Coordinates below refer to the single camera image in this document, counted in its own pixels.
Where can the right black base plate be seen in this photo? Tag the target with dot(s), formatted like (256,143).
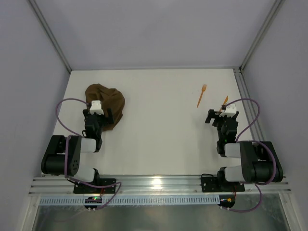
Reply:
(212,183)

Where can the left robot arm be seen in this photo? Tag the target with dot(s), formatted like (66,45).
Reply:
(62,156)

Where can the left aluminium frame post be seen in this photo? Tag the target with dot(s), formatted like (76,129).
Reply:
(48,31)

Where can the right aluminium frame post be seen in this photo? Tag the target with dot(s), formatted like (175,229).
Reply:
(270,17)

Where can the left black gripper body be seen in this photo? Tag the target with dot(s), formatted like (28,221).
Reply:
(98,117)

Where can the orange plastic knife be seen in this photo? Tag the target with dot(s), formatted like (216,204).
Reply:
(224,103)

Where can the left controller board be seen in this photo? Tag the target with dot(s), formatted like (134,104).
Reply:
(92,203)

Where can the right controller board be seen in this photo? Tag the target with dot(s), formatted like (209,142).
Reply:
(226,202)

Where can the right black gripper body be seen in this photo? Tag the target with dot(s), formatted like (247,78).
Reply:
(224,119)

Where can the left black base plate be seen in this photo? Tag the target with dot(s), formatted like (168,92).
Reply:
(98,187)

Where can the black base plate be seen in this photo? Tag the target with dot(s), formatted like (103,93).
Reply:
(98,187)
(212,183)

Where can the aluminium frame post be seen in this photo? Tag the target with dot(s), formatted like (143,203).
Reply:
(48,31)
(270,17)

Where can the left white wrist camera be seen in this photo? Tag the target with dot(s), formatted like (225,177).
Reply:
(96,108)

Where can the slotted cable duct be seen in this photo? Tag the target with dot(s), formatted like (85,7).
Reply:
(134,200)

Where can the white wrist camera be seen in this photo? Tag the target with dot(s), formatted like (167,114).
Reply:
(228,110)
(96,108)

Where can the brown cloth napkin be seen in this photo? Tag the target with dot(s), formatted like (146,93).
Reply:
(110,98)

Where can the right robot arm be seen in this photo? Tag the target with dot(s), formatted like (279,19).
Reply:
(258,160)

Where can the orange plastic fork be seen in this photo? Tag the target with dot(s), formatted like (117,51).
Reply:
(201,94)

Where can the controller board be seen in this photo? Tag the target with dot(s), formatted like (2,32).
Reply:
(226,202)
(92,203)

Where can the right side aluminium rail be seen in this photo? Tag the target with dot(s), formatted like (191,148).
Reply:
(250,107)

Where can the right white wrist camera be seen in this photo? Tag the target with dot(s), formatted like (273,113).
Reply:
(228,110)

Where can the front aluminium rail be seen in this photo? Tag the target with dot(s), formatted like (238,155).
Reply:
(48,185)

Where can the aluminium rail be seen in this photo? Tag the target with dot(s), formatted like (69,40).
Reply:
(250,107)
(48,185)

